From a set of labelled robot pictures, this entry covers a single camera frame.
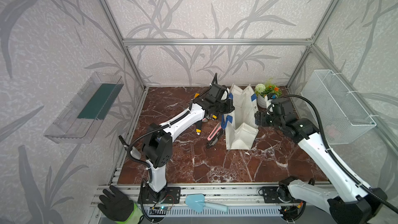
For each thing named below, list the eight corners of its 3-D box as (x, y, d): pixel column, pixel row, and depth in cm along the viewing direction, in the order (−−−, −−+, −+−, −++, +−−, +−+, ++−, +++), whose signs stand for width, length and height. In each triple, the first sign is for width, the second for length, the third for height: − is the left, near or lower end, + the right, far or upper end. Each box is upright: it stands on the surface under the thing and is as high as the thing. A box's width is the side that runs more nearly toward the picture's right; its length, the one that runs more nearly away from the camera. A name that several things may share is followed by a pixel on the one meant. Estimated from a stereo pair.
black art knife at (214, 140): (206, 146, 92) (206, 144, 90) (221, 130, 99) (221, 128, 97) (209, 149, 91) (209, 147, 89) (224, 133, 98) (225, 131, 96)
